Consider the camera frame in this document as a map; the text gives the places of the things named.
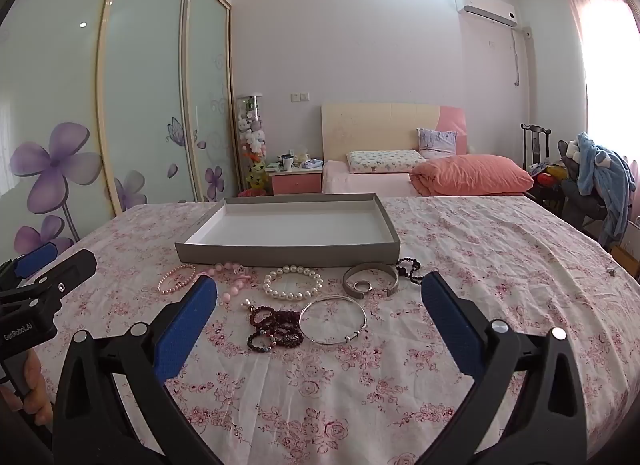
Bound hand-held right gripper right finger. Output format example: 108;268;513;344
415;272;588;465

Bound person's left hand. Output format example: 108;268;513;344
0;347;55;441

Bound small pink pearl bracelet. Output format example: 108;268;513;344
157;264;197;295

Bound white pearl bracelet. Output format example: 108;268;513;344
263;265;325;302

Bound folded coral quilt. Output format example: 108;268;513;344
410;155;535;196

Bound grey shallow cardboard tray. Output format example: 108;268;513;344
175;194;402;268

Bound dark wooden chair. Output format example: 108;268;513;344
520;124;566;216

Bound air conditioner hose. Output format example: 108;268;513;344
510;25;532;88

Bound cardboard box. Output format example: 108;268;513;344
611;244;640;278

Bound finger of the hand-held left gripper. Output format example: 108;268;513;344
0;249;97;316
0;241;58;291

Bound large pink bead bracelet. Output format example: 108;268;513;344
197;262;256;303

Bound pink floral bedsheet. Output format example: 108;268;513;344
30;195;640;465

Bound white air conditioner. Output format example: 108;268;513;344
453;0;521;28

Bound pink bed with headboard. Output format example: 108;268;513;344
321;104;536;196

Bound floral sliding door wardrobe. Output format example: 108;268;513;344
0;0;236;256

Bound black bead bracelet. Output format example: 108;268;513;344
396;257;431;287

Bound patterned white pillow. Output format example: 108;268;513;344
347;149;427;174

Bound glass cylinder of plush toys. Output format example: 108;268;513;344
234;92;266;196

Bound dark red bead bracelet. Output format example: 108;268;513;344
241;299;305;352

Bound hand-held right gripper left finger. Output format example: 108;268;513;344
52;275;218;465

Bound thin silver bangle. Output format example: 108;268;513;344
299;295;368;345

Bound pile of colourful toys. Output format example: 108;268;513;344
530;161;569;187

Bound wide silver cuff bangle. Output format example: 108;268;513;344
343;262;401;298

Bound lilac pillow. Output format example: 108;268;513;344
416;128;458;153

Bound pink nightstand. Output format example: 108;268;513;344
265;162;323;196

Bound pink curtain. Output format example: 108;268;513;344
565;0;640;226

